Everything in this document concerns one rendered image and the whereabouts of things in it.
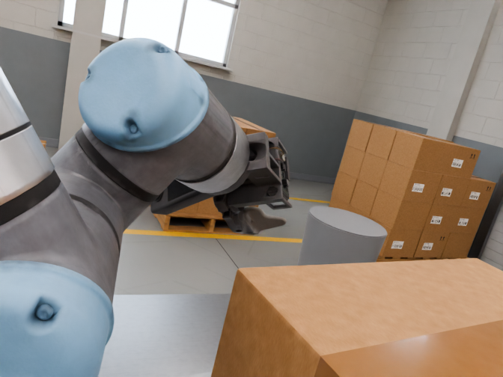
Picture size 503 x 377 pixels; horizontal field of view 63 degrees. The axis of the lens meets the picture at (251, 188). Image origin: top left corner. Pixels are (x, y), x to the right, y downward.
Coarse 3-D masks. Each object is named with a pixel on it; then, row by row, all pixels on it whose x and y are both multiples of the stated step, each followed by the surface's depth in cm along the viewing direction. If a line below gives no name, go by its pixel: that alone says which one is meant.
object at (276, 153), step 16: (256, 144) 40; (272, 144) 46; (256, 160) 39; (272, 160) 42; (288, 160) 49; (256, 176) 41; (272, 176) 41; (288, 176) 48; (224, 192) 40; (240, 192) 45; (256, 192) 44; (272, 192) 44; (288, 192) 48; (224, 208) 46; (240, 208) 48; (272, 208) 48
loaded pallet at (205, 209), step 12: (240, 120) 372; (252, 132) 329; (204, 204) 332; (156, 216) 337; (168, 216) 316; (180, 216) 320; (192, 216) 324; (204, 216) 329; (216, 216) 336; (168, 228) 322; (180, 228) 327; (192, 228) 333; (204, 228) 339; (216, 228) 346; (228, 228) 352
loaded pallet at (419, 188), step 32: (352, 128) 380; (384, 128) 344; (352, 160) 376; (384, 160) 342; (416, 160) 314; (448, 160) 331; (352, 192) 372; (384, 192) 338; (416, 192) 326; (448, 192) 343; (480, 192) 361; (384, 224) 336; (416, 224) 339; (448, 224) 357; (384, 256) 335; (416, 256) 352; (448, 256) 372
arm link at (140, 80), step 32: (96, 64) 26; (128, 64) 26; (160, 64) 25; (96, 96) 26; (128, 96) 25; (160, 96) 25; (192, 96) 27; (96, 128) 25; (128, 128) 25; (160, 128) 25; (192, 128) 27; (224, 128) 32; (128, 160) 27; (160, 160) 28; (192, 160) 30; (224, 160) 34; (160, 192) 31
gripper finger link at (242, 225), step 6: (228, 210) 47; (222, 216) 47; (228, 216) 47; (234, 216) 48; (240, 216) 49; (228, 222) 48; (234, 222) 48; (240, 222) 49; (246, 222) 51; (234, 228) 49; (240, 228) 49; (246, 228) 52
